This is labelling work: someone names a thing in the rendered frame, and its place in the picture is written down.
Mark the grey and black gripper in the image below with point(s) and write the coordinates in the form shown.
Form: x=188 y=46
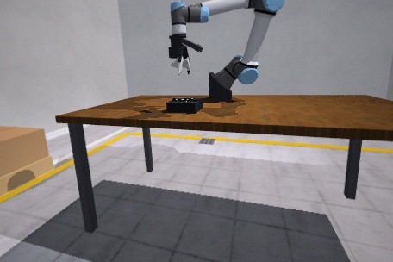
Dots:
x=179 y=52

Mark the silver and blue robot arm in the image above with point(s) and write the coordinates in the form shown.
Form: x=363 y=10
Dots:
x=199 y=13

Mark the dark grey lighting desk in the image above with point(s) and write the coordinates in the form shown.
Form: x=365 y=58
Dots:
x=184 y=105

